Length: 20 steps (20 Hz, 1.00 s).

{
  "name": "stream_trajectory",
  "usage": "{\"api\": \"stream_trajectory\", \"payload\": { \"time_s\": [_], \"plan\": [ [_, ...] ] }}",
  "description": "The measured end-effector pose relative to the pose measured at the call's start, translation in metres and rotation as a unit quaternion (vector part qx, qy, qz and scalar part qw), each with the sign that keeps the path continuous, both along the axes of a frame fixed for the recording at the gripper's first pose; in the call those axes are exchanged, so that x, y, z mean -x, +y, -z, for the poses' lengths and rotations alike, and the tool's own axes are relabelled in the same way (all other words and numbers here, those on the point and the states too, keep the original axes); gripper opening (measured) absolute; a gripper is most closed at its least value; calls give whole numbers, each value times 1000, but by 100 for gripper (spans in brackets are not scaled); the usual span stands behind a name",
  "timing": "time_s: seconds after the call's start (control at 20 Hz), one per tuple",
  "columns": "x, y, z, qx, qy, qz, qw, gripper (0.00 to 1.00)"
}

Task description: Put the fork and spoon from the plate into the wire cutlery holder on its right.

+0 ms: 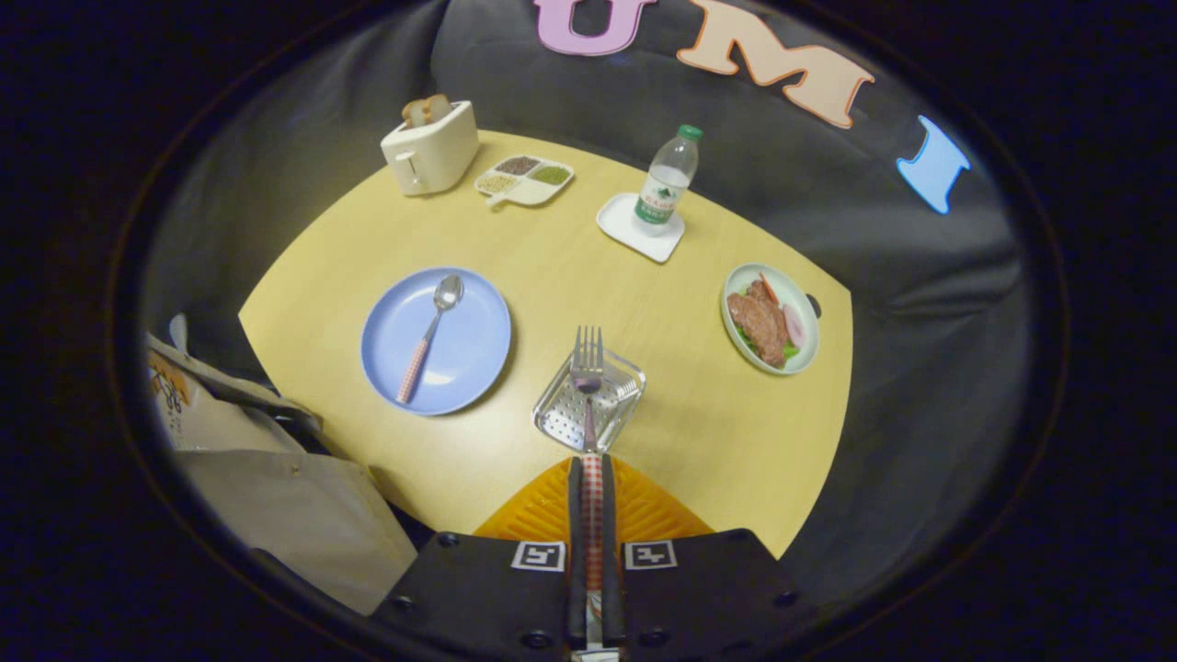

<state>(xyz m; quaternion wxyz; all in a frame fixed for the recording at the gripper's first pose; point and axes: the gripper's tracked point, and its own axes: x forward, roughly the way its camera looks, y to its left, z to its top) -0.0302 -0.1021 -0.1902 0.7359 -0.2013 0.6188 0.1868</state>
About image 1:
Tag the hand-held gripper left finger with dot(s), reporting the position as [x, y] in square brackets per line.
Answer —
[478, 598]

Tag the white divided snack dish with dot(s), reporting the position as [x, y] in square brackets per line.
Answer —
[529, 191]

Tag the toast slice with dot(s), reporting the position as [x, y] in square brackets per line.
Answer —
[439, 107]
[416, 113]

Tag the blue round plate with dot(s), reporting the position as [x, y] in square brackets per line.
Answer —
[469, 349]

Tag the white toaster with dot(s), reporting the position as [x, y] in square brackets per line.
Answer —
[432, 156]

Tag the white square coaster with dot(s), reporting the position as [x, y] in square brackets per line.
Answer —
[621, 225]

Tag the metal drain basket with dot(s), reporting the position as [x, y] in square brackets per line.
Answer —
[618, 395]

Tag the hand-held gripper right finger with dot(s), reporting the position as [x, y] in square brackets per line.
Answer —
[708, 598]

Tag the plate of sliced meat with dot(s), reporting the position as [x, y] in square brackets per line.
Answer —
[763, 322]

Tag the clear water bottle green cap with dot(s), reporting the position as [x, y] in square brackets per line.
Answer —
[664, 184]

